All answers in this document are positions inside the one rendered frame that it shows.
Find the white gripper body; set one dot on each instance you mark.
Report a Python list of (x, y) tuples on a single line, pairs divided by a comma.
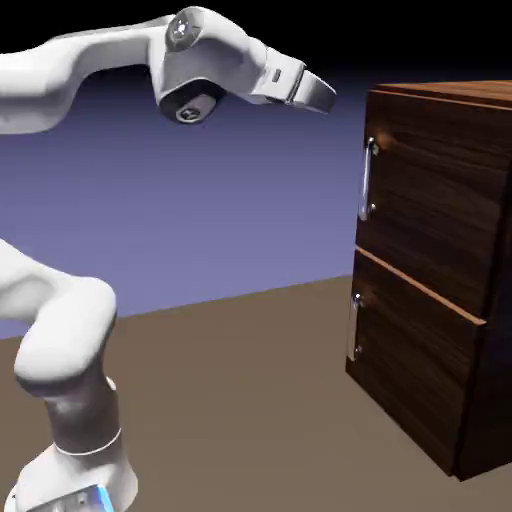
[(316, 92)]

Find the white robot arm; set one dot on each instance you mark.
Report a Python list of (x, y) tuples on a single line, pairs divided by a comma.
[(120, 44)]

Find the dark wood cabinet door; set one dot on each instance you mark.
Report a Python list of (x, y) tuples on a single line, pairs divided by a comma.
[(408, 360), (432, 200)]

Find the dark wood cabinet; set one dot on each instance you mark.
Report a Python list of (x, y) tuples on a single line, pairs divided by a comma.
[(460, 240)]

